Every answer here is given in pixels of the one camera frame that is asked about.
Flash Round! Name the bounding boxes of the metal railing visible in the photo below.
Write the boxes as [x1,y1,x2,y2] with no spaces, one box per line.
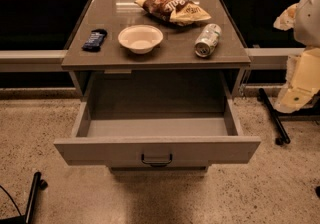
[0,0,320,73]

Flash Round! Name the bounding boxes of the black stand leg left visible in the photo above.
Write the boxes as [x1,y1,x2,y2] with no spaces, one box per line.
[0,172,48,224]

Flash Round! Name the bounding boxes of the dark blue snack bar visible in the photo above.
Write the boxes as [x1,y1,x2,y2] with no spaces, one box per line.
[82,29,107,52]

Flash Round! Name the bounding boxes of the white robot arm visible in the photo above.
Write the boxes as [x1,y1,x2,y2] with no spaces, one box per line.
[273,0,320,113]

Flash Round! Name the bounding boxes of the black stand leg right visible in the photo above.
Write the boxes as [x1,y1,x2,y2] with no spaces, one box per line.
[257,87,320,146]

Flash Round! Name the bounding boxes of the green soda can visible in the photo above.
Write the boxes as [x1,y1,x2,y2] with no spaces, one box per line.
[195,24,222,57]

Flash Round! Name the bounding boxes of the black top drawer handle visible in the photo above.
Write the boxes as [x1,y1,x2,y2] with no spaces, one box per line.
[141,154,173,168]

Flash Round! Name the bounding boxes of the white paper bowl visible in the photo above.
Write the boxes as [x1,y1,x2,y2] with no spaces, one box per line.
[118,25,163,54]

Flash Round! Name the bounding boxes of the grey top drawer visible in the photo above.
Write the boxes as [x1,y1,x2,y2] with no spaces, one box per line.
[53,81,262,168]

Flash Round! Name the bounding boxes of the grey drawer cabinet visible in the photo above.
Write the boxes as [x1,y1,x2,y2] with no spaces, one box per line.
[62,0,250,170]

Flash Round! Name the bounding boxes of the brown chip bag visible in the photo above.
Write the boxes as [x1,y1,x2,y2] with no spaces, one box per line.
[135,0,211,26]

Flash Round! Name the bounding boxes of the black stand leg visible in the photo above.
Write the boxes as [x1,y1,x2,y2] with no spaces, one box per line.
[257,87,320,146]
[0,172,48,224]

